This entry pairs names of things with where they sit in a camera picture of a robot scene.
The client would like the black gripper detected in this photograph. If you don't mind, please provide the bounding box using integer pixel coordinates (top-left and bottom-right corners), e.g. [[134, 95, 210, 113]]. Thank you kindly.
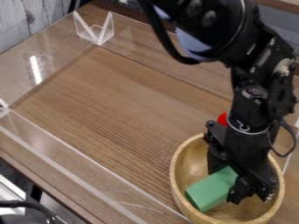
[[204, 120, 280, 205]]

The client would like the green rectangular block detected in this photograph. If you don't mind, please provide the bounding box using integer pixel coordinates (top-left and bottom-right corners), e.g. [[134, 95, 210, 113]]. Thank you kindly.
[[184, 166, 239, 213]]

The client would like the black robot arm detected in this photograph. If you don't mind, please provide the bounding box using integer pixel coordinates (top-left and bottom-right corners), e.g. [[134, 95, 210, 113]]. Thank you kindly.
[[138, 0, 298, 204]]

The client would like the brown wooden bowl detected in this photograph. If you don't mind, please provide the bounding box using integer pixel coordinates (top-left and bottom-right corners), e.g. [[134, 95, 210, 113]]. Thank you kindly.
[[170, 134, 286, 224]]

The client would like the red plush strawberry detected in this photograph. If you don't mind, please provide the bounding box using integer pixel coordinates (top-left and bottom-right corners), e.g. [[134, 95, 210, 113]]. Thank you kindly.
[[218, 112, 228, 126]]

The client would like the black table leg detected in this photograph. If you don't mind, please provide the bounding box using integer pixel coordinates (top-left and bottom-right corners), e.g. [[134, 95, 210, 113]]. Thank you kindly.
[[31, 185, 43, 202]]

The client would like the clear acrylic enclosure wall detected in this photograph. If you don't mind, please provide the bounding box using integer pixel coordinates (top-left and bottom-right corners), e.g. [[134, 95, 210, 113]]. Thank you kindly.
[[0, 10, 299, 224]]

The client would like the black cable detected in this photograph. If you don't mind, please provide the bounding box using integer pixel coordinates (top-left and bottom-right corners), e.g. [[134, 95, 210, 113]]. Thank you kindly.
[[0, 199, 58, 224]]

